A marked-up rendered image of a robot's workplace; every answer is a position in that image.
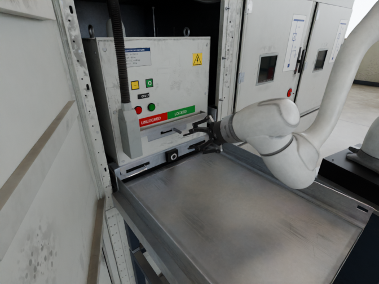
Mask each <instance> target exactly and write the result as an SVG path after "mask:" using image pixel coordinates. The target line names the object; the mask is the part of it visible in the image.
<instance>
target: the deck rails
mask: <svg viewBox="0 0 379 284"><path fill-rule="evenodd" d="M222 148H223V149H224V151H223V152H221V153H219V154H220V155H222V156H224V157H226V158H228V159H230V160H232V161H234V162H236V163H238V164H240V165H241V166H243V167H245V168H247V169H249V170H251V171H253V172H255V173H256V174H258V175H261V176H262V177H264V178H266V179H268V180H270V181H272V182H273V183H275V184H277V185H279V186H281V187H283V188H285V189H287V190H289V191H291V192H292V193H294V194H296V195H298V196H300V197H302V198H304V199H306V200H308V201H310V202H312V203H313V204H315V205H317V206H319V207H321V208H323V209H325V210H327V211H329V212H331V213H333V214H334V215H336V216H338V217H340V218H342V219H344V220H346V221H348V222H349V223H351V224H354V225H355V226H357V227H359V228H361V229H364V227H365V225H366V224H367V222H368V220H369V218H370V216H371V214H372V212H373V210H374V208H373V207H371V206H368V205H366V204H364V203H362V202H359V201H357V200H355V199H353V198H351V197H348V196H346V195H344V194H342V193H340V192H338V191H335V190H333V189H331V188H328V187H326V186H325V185H322V184H320V183H318V182H315V181H314V182H313V183H312V184H311V185H309V186H308V187H307V188H303V189H292V188H290V187H288V186H286V185H285V184H283V183H282V182H280V181H279V180H278V179H277V178H276V177H274V175H273V174H272V173H271V171H270V170H269V169H268V168H267V166H266V165H265V163H264V161H263V159H262V157H261V156H258V155H256V154H254V153H252V152H250V151H248V150H245V149H243V148H241V147H238V146H237V145H235V144H230V143H224V144H223V145H222ZM117 181H118V187H119V190H118V191H119V193H120V194H121V195H122V196H123V198H124V199H125V200H126V202H127V203H128V204H129V205H130V207H131V208H132V209H133V210H134V211H135V213H136V214H137V215H138V216H139V218H140V219H141V220H142V222H143V223H144V224H145V225H146V227H147V228H148V229H149V230H150V231H151V233H152V234H153V235H154V236H155V237H156V239H157V240H158V241H159V243H160V244H161V245H162V246H163V248H164V249H165V250H166V251H167V253H168V254H169V255H170V256H171V258H172V259H173V260H174V261H175V262H176V264H177V265H178V267H180V269H181V270H182V271H183V273H184V274H185V275H186V276H187V278H188V279H189V280H190V281H191V282H192V284H214V283H213V282H212V281H211V280H210V279H209V278H208V276H207V275H206V274H205V273H204V272H203V271H202V270H201V269H200V268H199V266H198V265H197V264H196V263H195V262H194V261H193V260H192V259H191V257H190V256H189V255H188V254H187V253H186V252H185V251H184V250H183V249H182V247H181V246H180V245H179V244H178V243H177V241H176V240H175V239H174V238H173V237H172V236H171V235H170V234H169V232H168V231H167V230H166V229H165V228H164V227H163V226H162V225H161V224H160V222H159V221H158V220H157V219H156V218H155V217H154V216H153V215H152V214H151V212H150V211H149V210H148V209H147V208H146V207H145V205H144V204H142V202H141V201H140V200H139V199H138V198H137V196H136V195H135V194H134V193H133V192H132V191H131V190H130V189H129V187H127V186H126V185H125V184H124V183H123V182H122V181H121V180H120V178H119V177H118V176H117ZM358 205H359V206H361V207H364V208H366V209H367V210H368V212H365V211H362V210H360V209H358V208H357V206H358Z"/></svg>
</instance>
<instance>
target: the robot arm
mask: <svg viewBox="0 0 379 284"><path fill-rule="evenodd" d="M377 41H379V0H378V1H377V2H376V3H375V4H374V5H373V6H372V7H371V9H370V10H369V11H368V12H367V14H366V15H365V16H364V17H363V18H362V19H361V21H360V22H359V23H358V24H357V25H356V27H355V28H354V29H353V30H352V31H351V32H350V34H349V35H348V36H347V38H346V39H345V40H344V42H343V44H342V46H341V48H340V49H339V51H338V54H337V56H336V58H335V61H334V64H333V67H332V70H331V73H330V76H329V79H328V83H327V86H326V89H325V92H324V95H323V99H322V101H321V104H320V108H319V111H318V114H317V116H316V118H315V120H314V122H313V123H312V125H311V126H310V127H309V128H308V129H307V130H305V131H303V132H293V131H294V130H295V129H296V128H297V127H298V125H299V123H300V119H301V118H300V113H299V110H298V108H297V106H296V105H295V103H294V102H292V101H291V100H290V99H287V98H284V97H279V98H273V99H267V100H262V101H259V102H256V103H253V104H250V105H248V106H246V107H244V108H243V109H242V110H241V111H239V112H236V113H234V114H231V115H229V116H225V117H224V118H223V119H222V120H221V121H218V122H217V121H214V120H213V115H209V116H206V117H205V118H204V119H202V120H200V121H197V122H195V123H193V124H192V126H193V128H192V129H190V130H189V133H187V134H184V135H183V136H187V135H190V134H194V133H196V132H205V133H208V135H209V140H208V141H207V142H206V143H204V144H199V145H194V146H191V147H189V148H187V149H188V150H189V149H195V150H200V151H201V154H208V153H214V152H215V153H221V152H223V151H224V149H223V148H222V145H223V144H224V143H230V144H233V143H240V142H247V143H249V144H250V145H251V146H252V147H254V148H255V149H256V150H257V151H258V153H259V154H260V155H261V157H262V159H263V161H264V163H265V165H266V166H267V168H268V169H269V170H270V171H271V173H272V174H273V175H274V177H276V178H277V179H278V180H279V181H280V182H282V183H283V184H285V185H286V186H288V187H290V188H292V189H303V188H307V187H308V186H309V185H311V184H312V183H313V182H314V180H315V175H316V170H315V167H316V163H317V161H318V159H319V158H320V148H321V146H322V145H323V144H324V142H325V141H326V140H327V138H328V137H329V136H330V134H331V133H332V131H333V130H334V128H335V126H336V124H337V121H338V119H339V117H340V114H341V112H342V109H343V106H344V104H345V101H346V99H347V96H348V94H349V91H350V89H351V86H352V83H353V81H354V78H355V76H356V73H357V71H358V68H359V65H360V63H361V61H362V59H363V57H364V55H365V53H366V52H367V51H368V49H369V48H370V47H371V46H372V45H373V44H374V43H376V42H377ZM205 122H208V123H209V122H210V126H209V127H200V126H199V127H198V125H200V124H202V123H205ZM212 143H214V144H216V145H218V146H217V147H216V148H211V149H205V148H206V147H208V146H209V145H210V144H212ZM349 150H350V151H351V152H353V153H354V154H348V155H347V156H346V158H347V159H350V160H352V161H355V162H357V163H358V164H360V165H362V166H364V167H366V168H368V169H370V170H372V171H374V172H376V173H378V174H379V116H378V117H377V118H376V119H375V120H374V121H373V123H372V124H371V126H370V128H369V129H368V131H367V133H366V135H365V138H364V140H363V143H362V146H361V148H359V147H355V146H353V145H351V146H350V147H349Z"/></svg>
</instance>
